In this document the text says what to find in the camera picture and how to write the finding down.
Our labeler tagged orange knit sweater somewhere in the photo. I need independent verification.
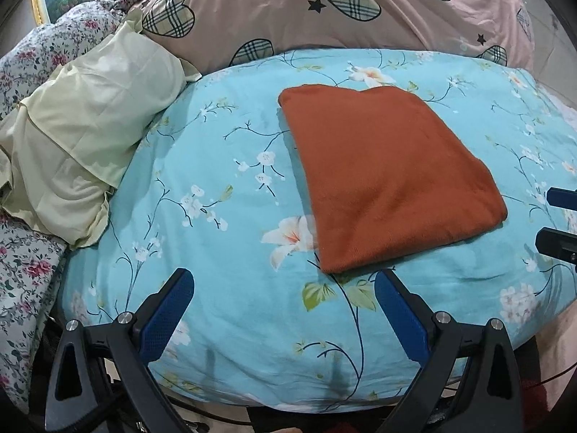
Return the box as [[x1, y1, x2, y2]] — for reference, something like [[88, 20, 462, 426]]
[[279, 84, 507, 274]]

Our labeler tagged light blue floral quilt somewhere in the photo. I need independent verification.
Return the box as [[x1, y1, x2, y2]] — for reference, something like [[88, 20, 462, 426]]
[[59, 49, 576, 412]]

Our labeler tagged cream yellow pillow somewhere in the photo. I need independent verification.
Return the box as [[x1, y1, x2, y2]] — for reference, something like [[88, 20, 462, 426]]
[[1, 22, 201, 247]]

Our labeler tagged pink plaid-heart duvet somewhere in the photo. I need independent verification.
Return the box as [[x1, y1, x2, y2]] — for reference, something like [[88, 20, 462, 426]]
[[141, 0, 535, 73]]

